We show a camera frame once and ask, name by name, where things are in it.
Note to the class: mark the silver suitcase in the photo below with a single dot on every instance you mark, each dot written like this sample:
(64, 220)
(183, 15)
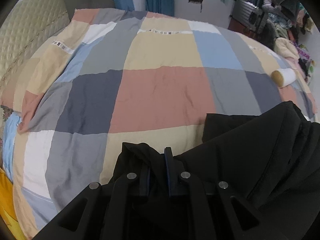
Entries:
(250, 12)

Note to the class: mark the yellow pillow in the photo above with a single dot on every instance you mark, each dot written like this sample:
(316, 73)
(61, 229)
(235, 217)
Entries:
(7, 205)

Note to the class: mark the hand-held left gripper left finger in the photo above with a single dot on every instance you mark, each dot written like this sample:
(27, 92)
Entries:
(148, 182)

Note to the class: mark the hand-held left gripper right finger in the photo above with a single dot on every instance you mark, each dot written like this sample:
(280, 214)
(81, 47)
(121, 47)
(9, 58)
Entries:
(170, 175)

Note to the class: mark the cream fleece blanket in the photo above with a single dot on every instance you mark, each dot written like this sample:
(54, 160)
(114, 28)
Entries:
(286, 48)

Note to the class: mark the floral pillow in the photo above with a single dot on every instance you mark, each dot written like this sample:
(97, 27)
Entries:
(5, 112)

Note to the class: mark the pink pillow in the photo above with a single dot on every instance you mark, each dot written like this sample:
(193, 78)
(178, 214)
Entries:
(296, 65)

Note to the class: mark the dotted roll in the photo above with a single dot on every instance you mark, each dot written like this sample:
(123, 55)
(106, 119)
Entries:
(311, 70)

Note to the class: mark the black puffer jacket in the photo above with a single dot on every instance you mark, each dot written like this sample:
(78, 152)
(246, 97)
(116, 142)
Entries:
(250, 155)

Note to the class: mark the dark red suitcase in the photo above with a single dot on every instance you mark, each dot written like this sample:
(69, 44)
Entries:
(241, 28)

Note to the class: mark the patchwork quilt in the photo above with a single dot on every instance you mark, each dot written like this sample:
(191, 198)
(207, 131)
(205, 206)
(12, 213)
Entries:
(160, 92)

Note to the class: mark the cream quilted headboard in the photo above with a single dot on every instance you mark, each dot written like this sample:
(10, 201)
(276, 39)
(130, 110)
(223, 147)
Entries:
(25, 35)

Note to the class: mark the light blue pillow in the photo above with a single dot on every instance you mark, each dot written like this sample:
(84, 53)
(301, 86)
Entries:
(11, 142)

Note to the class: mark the pile of clothes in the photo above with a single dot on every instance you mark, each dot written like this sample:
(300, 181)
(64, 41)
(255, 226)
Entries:
(287, 17)

